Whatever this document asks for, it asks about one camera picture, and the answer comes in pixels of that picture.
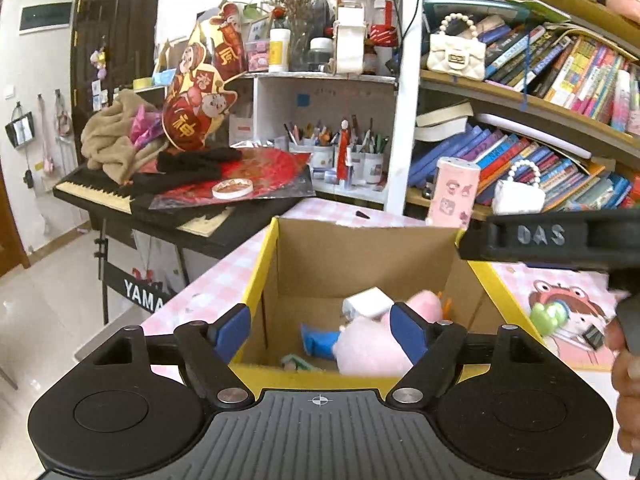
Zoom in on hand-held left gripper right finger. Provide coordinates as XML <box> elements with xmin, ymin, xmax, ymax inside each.
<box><xmin>386</xmin><ymin>301</ymin><xmax>547</xmax><ymax>409</ymax></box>

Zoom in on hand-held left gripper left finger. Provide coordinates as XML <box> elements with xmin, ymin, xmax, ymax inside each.
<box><xmin>92</xmin><ymin>304</ymin><xmax>253</xmax><ymax>409</ymax></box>

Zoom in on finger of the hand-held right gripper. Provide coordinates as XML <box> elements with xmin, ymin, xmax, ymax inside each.
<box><xmin>459</xmin><ymin>209</ymin><xmax>640</xmax><ymax>273</ymax></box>

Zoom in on large pink plush toy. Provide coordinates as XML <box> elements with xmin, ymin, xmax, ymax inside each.
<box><xmin>332</xmin><ymin>310</ymin><xmax>416</xmax><ymax>377</ymax></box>

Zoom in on blue clay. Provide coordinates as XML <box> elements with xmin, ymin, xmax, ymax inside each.
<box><xmin>300</xmin><ymin>324</ymin><xmax>346</xmax><ymax>361</ymax></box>

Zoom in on yellow cardboard box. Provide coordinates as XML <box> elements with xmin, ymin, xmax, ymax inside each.
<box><xmin>227</xmin><ymin>216</ymin><xmax>547</xmax><ymax>398</ymax></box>

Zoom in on person's right hand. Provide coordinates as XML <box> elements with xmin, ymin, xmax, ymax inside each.
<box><xmin>604</xmin><ymin>316</ymin><xmax>640</xmax><ymax>456</ymax></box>

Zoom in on black binder clip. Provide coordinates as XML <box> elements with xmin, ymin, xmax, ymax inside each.
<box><xmin>582</xmin><ymin>325</ymin><xmax>606</xmax><ymax>351</ymax></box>

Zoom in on row of colourful books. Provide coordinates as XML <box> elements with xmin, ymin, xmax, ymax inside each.
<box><xmin>482</xmin><ymin>22</ymin><xmax>640</xmax><ymax>136</ymax></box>
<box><xmin>407</xmin><ymin>125</ymin><xmax>640</xmax><ymax>211</ymax></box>

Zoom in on green patterned packet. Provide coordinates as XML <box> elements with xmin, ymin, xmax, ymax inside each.
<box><xmin>280</xmin><ymin>353</ymin><xmax>316</xmax><ymax>372</ymax></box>

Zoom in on green frog toy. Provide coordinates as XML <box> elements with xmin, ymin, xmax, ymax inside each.
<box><xmin>529</xmin><ymin>300</ymin><xmax>571</xmax><ymax>335</ymax></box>

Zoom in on white paper roll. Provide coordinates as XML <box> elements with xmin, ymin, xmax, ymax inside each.
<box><xmin>475</xmin><ymin>112</ymin><xmax>588</xmax><ymax>161</ymax></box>

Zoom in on pink tumbler with stickers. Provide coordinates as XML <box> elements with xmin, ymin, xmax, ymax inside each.
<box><xmin>432</xmin><ymin>156</ymin><xmax>482</xmax><ymax>228</ymax></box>

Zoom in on tape roll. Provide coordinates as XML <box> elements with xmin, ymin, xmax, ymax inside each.
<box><xmin>211</xmin><ymin>179</ymin><xmax>252</xmax><ymax>200</ymax></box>

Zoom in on black keyboard stand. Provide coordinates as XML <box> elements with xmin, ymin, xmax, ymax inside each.
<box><xmin>94</xmin><ymin>217</ymin><xmax>188</xmax><ymax>326</ymax></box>

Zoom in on pastel striped bottle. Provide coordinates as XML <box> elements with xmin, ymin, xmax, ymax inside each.
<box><xmin>610</xmin><ymin>69</ymin><xmax>633</xmax><ymax>133</ymax></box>

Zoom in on red paper sheets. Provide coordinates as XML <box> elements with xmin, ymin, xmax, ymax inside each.
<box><xmin>149</xmin><ymin>146</ymin><xmax>317</xmax><ymax>211</ymax></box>

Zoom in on wooden bookshelf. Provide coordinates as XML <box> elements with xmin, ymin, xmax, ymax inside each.
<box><xmin>400</xmin><ymin>0</ymin><xmax>640</xmax><ymax>221</ymax></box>

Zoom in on thick old book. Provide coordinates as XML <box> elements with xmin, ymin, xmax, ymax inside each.
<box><xmin>414</xmin><ymin>117</ymin><xmax>468</xmax><ymax>143</ymax></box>
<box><xmin>415</xmin><ymin>101</ymin><xmax>475</xmax><ymax>128</ymax></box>

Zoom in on black cloth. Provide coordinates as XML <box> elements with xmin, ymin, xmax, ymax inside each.
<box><xmin>127</xmin><ymin>147</ymin><xmax>226</xmax><ymax>196</ymax></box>

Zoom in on red dress figurine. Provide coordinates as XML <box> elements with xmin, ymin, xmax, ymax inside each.
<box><xmin>336</xmin><ymin>120</ymin><xmax>352</xmax><ymax>188</ymax></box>

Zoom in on black electronic keyboard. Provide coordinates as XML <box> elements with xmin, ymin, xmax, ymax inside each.
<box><xmin>52</xmin><ymin>165</ymin><xmax>306</xmax><ymax>261</ymax></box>

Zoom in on red cartoon paper decoration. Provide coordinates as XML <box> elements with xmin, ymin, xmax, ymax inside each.
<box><xmin>161</xmin><ymin>2</ymin><xmax>249</xmax><ymax>153</ymax></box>

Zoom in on pink cloth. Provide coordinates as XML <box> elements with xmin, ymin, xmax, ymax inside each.
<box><xmin>131</xmin><ymin>104</ymin><xmax>167</xmax><ymax>149</ymax></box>

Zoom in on beige blanket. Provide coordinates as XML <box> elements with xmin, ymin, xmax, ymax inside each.
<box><xmin>80</xmin><ymin>89</ymin><xmax>171</xmax><ymax>184</ymax></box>

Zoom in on white cabinet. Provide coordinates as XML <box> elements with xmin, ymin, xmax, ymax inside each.
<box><xmin>227</xmin><ymin>0</ymin><xmax>425</xmax><ymax>213</ymax></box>

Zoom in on pink hanging pouch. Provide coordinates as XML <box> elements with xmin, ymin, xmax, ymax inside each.
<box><xmin>52</xmin><ymin>89</ymin><xmax>75</xmax><ymax>137</ymax></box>

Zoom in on white plastic bottle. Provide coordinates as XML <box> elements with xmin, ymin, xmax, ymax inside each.
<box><xmin>268</xmin><ymin>28</ymin><xmax>292</xmax><ymax>74</ymax></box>

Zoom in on white tissue holder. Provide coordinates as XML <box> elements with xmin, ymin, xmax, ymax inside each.
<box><xmin>332</xmin><ymin>2</ymin><xmax>370</xmax><ymax>76</ymax></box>

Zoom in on black white hanging bag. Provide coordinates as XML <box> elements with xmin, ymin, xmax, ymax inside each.
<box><xmin>5</xmin><ymin>101</ymin><xmax>36</xmax><ymax>149</ymax></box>

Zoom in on dark wooden door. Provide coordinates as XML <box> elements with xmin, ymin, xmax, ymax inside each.
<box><xmin>70</xmin><ymin>0</ymin><xmax>165</xmax><ymax>166</ymax></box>

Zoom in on white quilted purse pearl handle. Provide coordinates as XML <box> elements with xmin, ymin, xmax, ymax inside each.
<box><xmin>492</xmin><ymin>160</ymin><xmax>547</xmax><ymax>216</ymax></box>

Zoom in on cream purse pearl handle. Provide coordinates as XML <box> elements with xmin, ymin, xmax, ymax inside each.
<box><xmin>427</xmin><ymin>13</ymin><xmax>487</xmax><ymax>82</ymax></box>

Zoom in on dark wall sign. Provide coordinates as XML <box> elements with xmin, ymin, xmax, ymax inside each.
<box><xmin>19</xmin><ymin>1</ymin><xmax>73</xmax><ymax>36</ymax></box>

